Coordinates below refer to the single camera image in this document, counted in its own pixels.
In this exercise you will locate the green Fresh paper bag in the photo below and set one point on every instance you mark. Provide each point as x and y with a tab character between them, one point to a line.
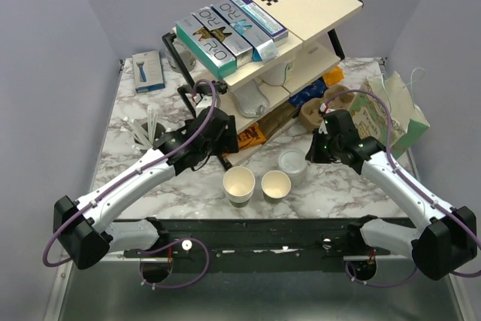
384	109

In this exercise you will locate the silver blue RiO box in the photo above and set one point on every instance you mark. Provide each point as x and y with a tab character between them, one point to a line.
264	49

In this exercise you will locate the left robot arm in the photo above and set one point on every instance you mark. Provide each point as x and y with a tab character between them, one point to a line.
85	227

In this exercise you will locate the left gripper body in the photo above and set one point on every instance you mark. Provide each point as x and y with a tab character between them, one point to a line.
225	143

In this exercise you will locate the beige three-tier shelf rack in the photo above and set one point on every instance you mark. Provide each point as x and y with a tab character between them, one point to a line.
312	39

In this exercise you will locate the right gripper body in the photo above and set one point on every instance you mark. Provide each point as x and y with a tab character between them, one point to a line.
334	145

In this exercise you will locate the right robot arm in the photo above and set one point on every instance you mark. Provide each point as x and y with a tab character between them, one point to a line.
441	238

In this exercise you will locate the blue razor package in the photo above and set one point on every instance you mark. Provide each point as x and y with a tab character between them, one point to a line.
147	71

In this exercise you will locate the cardboard cup carrier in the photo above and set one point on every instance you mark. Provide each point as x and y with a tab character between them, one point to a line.
310	117

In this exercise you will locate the grey straw holder cup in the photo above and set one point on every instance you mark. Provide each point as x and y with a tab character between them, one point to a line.
144	133

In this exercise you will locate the single green paper cup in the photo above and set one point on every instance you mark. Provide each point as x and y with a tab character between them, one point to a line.
276	185

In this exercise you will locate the stack of white plastic lids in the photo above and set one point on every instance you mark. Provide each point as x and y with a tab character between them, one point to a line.
293	163

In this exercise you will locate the teal RiO box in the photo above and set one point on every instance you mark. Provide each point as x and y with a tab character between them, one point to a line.
212	54

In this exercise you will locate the brown chips bag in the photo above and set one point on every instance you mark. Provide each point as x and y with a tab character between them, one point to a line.
276	119

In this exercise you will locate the purple white box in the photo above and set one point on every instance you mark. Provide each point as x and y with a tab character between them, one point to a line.
277	31

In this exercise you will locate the orange yellow snack bag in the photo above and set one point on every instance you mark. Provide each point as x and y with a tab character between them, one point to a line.
333	76

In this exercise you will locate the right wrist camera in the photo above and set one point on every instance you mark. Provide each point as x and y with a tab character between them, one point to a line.
324	109

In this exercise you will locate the stack of green paper cups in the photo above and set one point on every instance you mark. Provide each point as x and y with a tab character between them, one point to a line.
239	184

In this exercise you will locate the blue Doritos bag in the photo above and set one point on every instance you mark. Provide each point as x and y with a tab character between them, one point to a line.
314	90

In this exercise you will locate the white patterned paper cup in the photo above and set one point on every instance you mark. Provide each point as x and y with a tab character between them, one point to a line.
280	73

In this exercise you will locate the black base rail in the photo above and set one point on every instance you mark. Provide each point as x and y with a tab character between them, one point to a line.
257	246

